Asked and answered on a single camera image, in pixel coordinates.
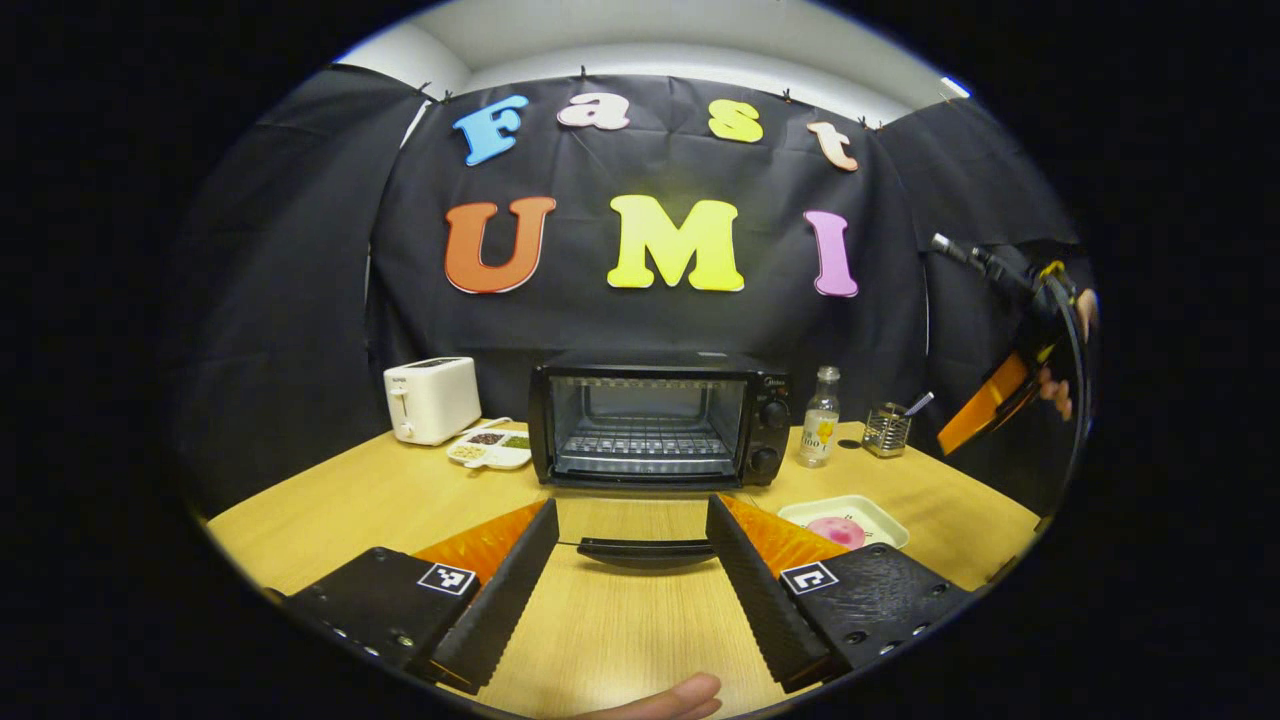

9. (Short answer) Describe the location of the clear glass bottle yellow label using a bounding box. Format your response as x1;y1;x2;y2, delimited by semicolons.
797;366;842;469

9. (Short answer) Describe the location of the black backdrop cloth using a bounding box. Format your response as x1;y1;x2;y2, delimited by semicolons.
170;65;1096;521

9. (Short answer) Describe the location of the white rectangular food tray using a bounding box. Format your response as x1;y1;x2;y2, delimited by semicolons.
777;495;911;551

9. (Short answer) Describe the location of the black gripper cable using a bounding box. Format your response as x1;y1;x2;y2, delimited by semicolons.
1040;262;1094;521

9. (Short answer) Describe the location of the pink round meat slice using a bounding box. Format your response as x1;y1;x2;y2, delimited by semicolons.
806;516;867;550

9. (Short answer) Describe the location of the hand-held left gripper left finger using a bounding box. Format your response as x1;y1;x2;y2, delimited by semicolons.
283;497;561;696

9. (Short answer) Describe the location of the black electric oven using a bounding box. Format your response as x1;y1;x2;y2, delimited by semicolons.
528;350;793;573

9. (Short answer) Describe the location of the metal mesh utensil holder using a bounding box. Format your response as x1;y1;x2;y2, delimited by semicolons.
862;402;913;459

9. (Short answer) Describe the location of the white divided snack plate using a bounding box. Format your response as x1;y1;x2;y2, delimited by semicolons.
446;428;533;471

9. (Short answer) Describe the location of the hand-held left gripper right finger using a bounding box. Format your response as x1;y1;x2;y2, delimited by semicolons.
705;493;976;694

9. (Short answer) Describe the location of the white toaster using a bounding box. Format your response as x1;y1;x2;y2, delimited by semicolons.
383;357;483;446

